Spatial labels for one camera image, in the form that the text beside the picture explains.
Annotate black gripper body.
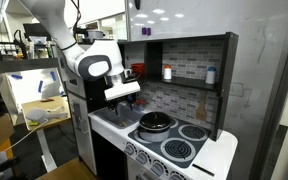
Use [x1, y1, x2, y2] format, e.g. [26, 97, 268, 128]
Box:
[105, 91, 138, 110]

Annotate wooden spoon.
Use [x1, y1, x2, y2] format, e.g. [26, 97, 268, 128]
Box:
[118, 119, 131, 128]

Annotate grey sink basin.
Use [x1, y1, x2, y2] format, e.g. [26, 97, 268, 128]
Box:
[93, 103, 145, 130]

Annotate grey stove knob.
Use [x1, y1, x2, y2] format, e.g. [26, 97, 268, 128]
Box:
[168, 171, 185, 180]
[135, 150, 150, 165]
[150, 159, 167, 177]
[123, 142, 137, 156]

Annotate grey toy faucet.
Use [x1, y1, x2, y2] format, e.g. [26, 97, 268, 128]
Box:
[125, 96, 149, 113]

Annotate black pot with lid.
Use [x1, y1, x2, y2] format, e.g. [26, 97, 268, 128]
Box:
[138, 111, 174, 143]

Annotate red bowl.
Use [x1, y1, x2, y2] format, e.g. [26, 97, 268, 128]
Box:
[130, 62, 146, 78]

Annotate white shaker orange cap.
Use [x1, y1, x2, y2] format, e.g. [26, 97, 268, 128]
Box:
[162, 64, 173, 81]

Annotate wooden table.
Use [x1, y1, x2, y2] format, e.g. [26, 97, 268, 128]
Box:
[20, 95, 72, 132]

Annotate white toy microwave door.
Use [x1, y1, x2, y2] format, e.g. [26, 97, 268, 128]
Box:
[54, 43, 85, 83]

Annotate dark toy stovetop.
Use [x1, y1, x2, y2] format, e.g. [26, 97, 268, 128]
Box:
[127, 116, 213, 170]

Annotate wooden spatula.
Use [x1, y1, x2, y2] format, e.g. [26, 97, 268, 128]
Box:
[195, 94, 209, 122]

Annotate white plush toy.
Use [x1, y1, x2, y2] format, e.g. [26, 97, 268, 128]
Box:
[25, 106, 69, 123]

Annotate white shaker blue cap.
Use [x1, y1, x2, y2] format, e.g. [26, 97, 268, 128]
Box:
[205, 66, 218, 85]

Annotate white panel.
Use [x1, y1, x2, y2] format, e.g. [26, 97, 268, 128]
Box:
[4, 67, 66, 118]

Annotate grey metal beam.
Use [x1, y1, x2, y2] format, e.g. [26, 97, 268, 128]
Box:
[0, 57, 59, 73]

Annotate white toy kitchen unit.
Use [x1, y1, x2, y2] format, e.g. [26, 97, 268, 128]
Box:
[54, 31, 240, 180]

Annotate black monitor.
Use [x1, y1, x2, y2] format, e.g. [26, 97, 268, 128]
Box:
[22, 22, 52, 38]

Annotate white whiteboard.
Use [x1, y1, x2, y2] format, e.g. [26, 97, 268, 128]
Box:
[126, 0, 288, 134]

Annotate small black camera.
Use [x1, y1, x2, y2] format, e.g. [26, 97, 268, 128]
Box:
[72, 26, 88, 35]

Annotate white cable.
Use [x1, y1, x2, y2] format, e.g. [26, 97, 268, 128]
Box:
[3, 119, 51, 152]

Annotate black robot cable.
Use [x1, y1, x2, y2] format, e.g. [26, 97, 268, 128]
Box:
[70, 0, 83, 35]

